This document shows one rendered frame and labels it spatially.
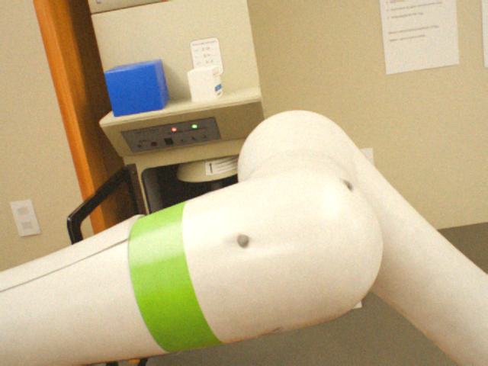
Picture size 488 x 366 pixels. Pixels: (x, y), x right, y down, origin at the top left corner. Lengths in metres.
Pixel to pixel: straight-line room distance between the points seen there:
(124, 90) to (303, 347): 0.67
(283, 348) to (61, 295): 0.93
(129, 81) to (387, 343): 0.77
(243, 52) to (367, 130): 0.62
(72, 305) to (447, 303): 0.39
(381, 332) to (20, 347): 0.99
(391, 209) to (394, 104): 1.15
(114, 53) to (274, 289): 0.92
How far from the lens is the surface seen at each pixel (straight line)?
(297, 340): 1.37
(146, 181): 1.33
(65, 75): 1.20
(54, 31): 1.20
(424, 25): 1.72
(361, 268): 0.42
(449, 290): 0.65
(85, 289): 0.45
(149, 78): 1.14
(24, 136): 1.83
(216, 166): 1.30
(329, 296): 0.41
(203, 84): 1.16
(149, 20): 1.24
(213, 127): 1.19
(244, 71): 1.23
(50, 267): 0.48
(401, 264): 0.61
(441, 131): 1.79
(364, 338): 1.35
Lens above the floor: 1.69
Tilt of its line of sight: 18 degrees down
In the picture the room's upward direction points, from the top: 9 degrees counter-clockwise
